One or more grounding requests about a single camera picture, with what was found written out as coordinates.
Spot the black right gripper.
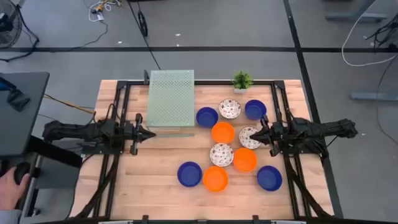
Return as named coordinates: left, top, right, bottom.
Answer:
left=249, top=115, right=285, bottom=157

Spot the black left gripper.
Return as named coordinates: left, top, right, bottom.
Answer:
left=124, top=113, right=157, bottom=156

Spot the floral mini bowl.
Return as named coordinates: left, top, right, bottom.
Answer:
left=238, top=126, right=264, bottom=150
left=209, top=142, right=234, bottom=168
left=218, top=98, right=242, bottom=119

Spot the orange mini bowl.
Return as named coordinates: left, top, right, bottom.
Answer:
left=202, top=165, right=229, bottom=193
left=211, top=121, right=236, bottom=144
left=233, top=147, right=258, bottom=173

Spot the blue mini bowl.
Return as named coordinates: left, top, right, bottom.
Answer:
left=195, top=106, right=220, bottom=128
left=177, top=161, right=203, bottom=188
left=244, top=99, right=267, bottom=121
left=256, top=165, right=284, bottom=192

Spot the person's forearm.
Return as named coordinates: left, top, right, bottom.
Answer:
left=0, top=208, right=22, bottom=224

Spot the pale green perforated metal shelf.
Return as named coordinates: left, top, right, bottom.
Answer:
left=145, top=68, right=196, bottom=139

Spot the small green potted plant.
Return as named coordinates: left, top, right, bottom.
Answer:
left=231, top=70, right=254, bottom=94

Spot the black desk beam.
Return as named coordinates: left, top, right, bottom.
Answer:
left=27, top=136, right=83, bottom=169

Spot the grey desk foot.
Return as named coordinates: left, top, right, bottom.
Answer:
left=325, top=0, right=388, bottom=23
left=349, top=90, right=398, bottom=102

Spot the dark grey desk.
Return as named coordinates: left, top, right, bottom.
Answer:
left=0, top=71, right=50, bottom=157

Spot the black computer mouse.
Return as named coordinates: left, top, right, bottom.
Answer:
left=13, top=161, right=32, bottom=186

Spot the black and blue desk device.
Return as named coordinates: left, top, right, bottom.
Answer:
left=0, top=76, right=31, bottom=112

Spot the person's hand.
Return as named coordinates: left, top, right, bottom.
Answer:
left=0, top=172, right=31, bottom=212

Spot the black floor fan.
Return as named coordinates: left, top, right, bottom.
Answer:
left=0, top=0, right=24, bottom=50

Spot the black aluminium table frame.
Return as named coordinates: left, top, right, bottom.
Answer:
left=70, top=70, right=335, bottom=224

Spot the long straight black cable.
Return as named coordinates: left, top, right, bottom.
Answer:
left=127, top=0, right=162, bottom=71

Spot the black ring-shaped object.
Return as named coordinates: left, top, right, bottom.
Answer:
left=137, top=10, right=149, bottom=37

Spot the thin black floor cable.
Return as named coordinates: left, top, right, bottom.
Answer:
left=67, top=20, right=109, bottom=52

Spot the long white cable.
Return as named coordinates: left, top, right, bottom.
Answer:
left=341, top=0, right=398, bottom=68

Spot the curved black cable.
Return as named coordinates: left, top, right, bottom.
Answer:
left=376, top=55, right=398, bottom=146

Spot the white cable bundle with adapter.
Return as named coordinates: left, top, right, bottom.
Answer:
left=82, top=0, right=124, bottom=23

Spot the black fan cable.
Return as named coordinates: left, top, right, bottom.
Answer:
left=0, top=6, right=40, bottom=63

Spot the black cable bundle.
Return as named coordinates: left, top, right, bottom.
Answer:
left=365, top=14, right=398, bottom=52

